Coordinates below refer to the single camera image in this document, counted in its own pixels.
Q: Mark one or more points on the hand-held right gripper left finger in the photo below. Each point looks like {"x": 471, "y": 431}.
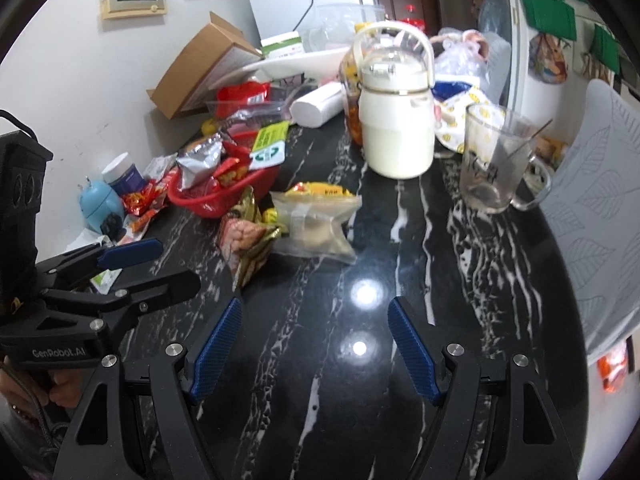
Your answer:
{"x": 217, "y": 345}

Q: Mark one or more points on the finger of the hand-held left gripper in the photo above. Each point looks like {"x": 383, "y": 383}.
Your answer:
{"x": 130, "y": 252}
{"x": 170, "y": 285}

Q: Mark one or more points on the pink plush slipper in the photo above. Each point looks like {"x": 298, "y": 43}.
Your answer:
{"x": 462, "y": 40}

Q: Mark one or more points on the green white snack packet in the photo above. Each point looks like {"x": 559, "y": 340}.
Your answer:
{"x": 267, "y": 152}

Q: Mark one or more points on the white foam tray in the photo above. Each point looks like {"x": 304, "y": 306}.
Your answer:
{"x": 300, "y": 65}

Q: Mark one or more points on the red cola bottle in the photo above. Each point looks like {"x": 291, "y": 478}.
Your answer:
{"x": 412, "y": 22}

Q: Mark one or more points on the clear zip bag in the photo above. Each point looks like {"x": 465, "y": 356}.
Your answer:
{"x": 340, "y": 25}

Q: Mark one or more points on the white crumpled wrapper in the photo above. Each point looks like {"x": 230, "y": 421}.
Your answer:
{"x": 161, "y": 167}

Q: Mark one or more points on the white fridge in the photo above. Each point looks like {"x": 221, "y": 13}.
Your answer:
{"x": 280, "y": 5}

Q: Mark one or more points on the clear crumpled plastic bag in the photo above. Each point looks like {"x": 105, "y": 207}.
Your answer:
{"x": 462, "y": 60}

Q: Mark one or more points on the smiley print cloth bag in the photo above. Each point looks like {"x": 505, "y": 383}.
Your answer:
{"x": 450, "y": 120}

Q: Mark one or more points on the beige patterned tote bag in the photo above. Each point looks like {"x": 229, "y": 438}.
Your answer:
{"x": 599, "y": 70}

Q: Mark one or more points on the gold brown snack packet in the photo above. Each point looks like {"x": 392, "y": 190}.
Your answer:
{"x": 245, "y": 240}

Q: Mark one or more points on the white pink green packet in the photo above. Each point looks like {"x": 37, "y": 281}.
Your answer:
{"x": 107, "y": 280}

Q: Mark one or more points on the light blue gadget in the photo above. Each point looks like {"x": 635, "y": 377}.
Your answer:
{"x": 100, "y": 205}

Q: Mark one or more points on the dark blue packet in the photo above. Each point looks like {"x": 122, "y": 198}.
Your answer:
{"x": 450, "y": 91}

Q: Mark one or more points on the clear plastic box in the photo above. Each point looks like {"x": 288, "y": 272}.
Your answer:
{"x": 270, "y": 110}

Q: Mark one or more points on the person's left hand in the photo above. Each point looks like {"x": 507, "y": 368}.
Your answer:
{"x": 65, "y": 390}

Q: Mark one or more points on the pile of red sachets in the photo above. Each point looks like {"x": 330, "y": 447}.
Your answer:
{"x": 142, "y": 202}

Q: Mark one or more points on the glass mug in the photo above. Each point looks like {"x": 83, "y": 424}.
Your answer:
{"x": 490, "y": 185}

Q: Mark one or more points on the iced tea bottle yellow cap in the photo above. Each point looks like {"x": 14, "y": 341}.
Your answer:
{"x": 350, "y": 105}

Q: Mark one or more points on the blue translucent hanging bag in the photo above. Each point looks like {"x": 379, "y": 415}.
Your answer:
{"x": 491, "y": 2}

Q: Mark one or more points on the white paper sheet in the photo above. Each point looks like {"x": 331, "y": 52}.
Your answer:
{"x": 85, "y": 240}

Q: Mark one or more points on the cream white jug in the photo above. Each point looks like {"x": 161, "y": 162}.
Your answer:
{"x": 395, "y": 135}

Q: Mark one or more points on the red plastic basket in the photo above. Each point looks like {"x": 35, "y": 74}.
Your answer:
{"x": 200, "y": 205}

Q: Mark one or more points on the yellow round object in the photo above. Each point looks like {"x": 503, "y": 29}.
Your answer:
{"x": 210, "y": 127}

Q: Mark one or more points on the white paper roll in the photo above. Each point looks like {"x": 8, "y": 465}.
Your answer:
{"x": 315, "y": 105}

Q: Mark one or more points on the colourful patterned tote bag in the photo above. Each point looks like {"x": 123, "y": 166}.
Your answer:
{"x": 549, "y": 57}

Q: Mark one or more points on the dark blue jar white lid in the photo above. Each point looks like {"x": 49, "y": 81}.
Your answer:
{"x": 122, "y": 175}

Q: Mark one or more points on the green white carton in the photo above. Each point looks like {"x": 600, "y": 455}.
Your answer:
{"x": 282, "y": 47}

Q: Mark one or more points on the orange plastic bag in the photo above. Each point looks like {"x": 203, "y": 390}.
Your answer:
{"x": 612, "y": 370}

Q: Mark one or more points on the clear bagged pastry packet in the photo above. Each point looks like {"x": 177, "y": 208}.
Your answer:
{"x": 310, "y": 230}

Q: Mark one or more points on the silver foil snack packet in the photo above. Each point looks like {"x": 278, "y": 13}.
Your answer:
{"x": 195, "y": 167}

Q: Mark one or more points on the large green tote bag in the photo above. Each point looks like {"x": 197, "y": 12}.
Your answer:
{"x": 547, "y": 10}

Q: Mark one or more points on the red yellow snack packet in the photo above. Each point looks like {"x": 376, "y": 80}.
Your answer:
{"x": 232, "y": 172}

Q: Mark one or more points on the yellow green candy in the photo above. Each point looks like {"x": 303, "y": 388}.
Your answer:
{"x": 270, "y": 216}

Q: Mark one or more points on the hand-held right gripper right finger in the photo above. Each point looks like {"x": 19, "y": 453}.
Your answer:
{"x": 412, "y": 347}

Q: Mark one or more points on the red packet white label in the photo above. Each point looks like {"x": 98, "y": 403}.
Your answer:
{"x": 240, "y": 92}

